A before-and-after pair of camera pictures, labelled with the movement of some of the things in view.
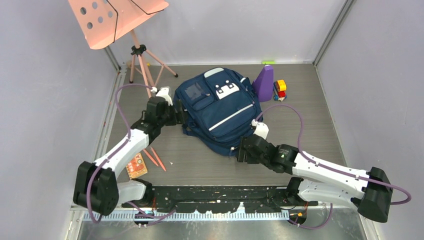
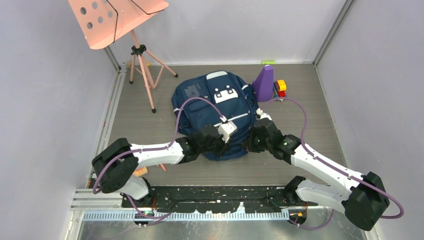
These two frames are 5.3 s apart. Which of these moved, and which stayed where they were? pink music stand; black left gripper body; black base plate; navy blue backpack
Moved: black left gripper body
Stayed: pink music stand; black base plate; navy blue backpack
